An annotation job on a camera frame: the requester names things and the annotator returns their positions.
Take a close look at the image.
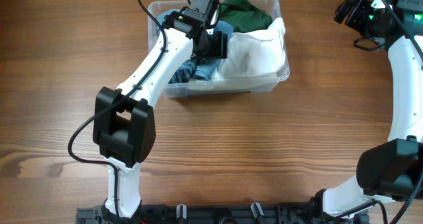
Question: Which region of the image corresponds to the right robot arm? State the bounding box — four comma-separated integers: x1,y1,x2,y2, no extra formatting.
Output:
298,0,422,223

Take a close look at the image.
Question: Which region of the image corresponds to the white cloth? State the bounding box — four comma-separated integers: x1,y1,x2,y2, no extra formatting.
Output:
211,17,288,81

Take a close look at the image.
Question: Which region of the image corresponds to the blue cloth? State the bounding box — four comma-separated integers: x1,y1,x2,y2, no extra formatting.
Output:
156,9,233,84

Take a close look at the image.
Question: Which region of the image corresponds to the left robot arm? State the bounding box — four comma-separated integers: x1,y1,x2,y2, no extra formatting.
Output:
93,0,228,223

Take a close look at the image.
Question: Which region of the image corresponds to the cream cloth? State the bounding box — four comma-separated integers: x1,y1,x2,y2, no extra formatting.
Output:
188,73,280,91

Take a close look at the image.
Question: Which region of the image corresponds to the dark green cloth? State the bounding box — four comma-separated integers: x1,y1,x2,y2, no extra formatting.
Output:
220,0,273,33

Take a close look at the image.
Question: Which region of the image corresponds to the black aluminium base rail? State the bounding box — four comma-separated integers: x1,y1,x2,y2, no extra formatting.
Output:
75,202,369,224

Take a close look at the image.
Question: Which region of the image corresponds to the clear plastic storage bin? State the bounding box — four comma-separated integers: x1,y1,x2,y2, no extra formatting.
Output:
163,0,290,98

